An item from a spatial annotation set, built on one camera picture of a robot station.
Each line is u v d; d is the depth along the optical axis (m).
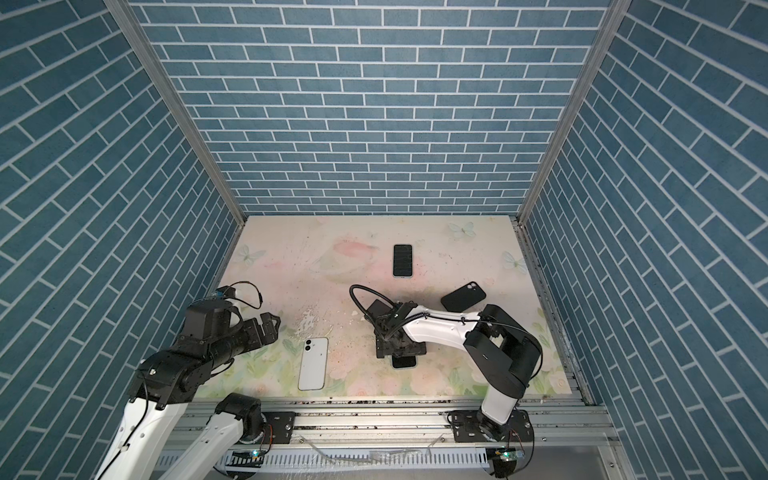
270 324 0.64
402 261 1.10
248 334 0.61
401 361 0.84
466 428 0.74
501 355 0.46
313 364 0.85
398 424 0.76
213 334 0.51
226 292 0.61
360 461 0.70
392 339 0.63
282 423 0.74
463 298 1.00
